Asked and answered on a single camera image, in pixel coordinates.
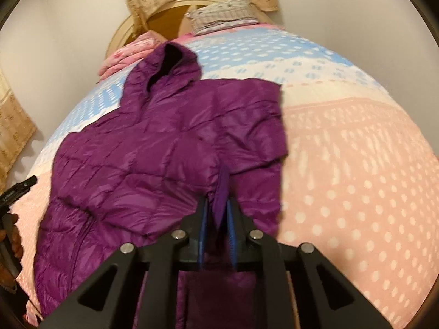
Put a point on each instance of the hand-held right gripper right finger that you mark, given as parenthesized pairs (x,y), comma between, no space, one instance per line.
(232,227)

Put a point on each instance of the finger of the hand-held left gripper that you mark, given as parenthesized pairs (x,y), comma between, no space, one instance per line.
(30,181)

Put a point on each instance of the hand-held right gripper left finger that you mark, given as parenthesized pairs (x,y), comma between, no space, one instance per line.
(204,220)

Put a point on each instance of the purple hooded down jacket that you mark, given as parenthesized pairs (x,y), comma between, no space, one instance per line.
(164,137)

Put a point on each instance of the person's left hand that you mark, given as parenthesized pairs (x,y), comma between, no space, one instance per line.
(15,233)

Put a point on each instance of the polka dot bedspread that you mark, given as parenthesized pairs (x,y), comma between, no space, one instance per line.
(343,178)

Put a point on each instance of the pink folded blanket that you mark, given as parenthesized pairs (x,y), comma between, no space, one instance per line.
(127,53)

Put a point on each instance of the grey plaid pillow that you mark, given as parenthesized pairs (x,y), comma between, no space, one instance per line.
(223,15)

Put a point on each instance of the cream wooden headboard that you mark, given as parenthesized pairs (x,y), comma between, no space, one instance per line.
(164,17)

